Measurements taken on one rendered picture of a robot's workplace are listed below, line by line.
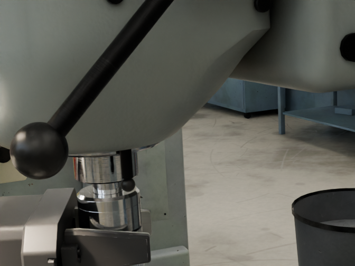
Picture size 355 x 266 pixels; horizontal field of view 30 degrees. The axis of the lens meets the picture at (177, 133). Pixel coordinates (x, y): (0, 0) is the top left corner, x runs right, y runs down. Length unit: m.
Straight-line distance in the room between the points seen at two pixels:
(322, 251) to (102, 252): 1.95
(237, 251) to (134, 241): 3.35
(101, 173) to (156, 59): 0.11
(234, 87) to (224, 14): 7.54
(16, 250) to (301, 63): 0.23
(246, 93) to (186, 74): 7.37
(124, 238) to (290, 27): 0.19
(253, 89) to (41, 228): 7.39
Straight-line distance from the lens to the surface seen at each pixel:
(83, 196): 0.49
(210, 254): 3.80
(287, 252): 3.80
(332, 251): 2.38
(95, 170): 0.47
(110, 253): 0.48
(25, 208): 0.51
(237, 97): 7.92
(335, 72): 0.43
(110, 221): 0.48
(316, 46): 0.42
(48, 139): 0.34
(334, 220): 2.77
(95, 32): 0.38
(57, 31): 0.38
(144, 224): 0.53
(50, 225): 0.46
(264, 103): 7.91
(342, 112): 6.69
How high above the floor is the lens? 1.40
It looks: 11 degrees down
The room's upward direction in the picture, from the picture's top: 3 degrees counter-clockwise
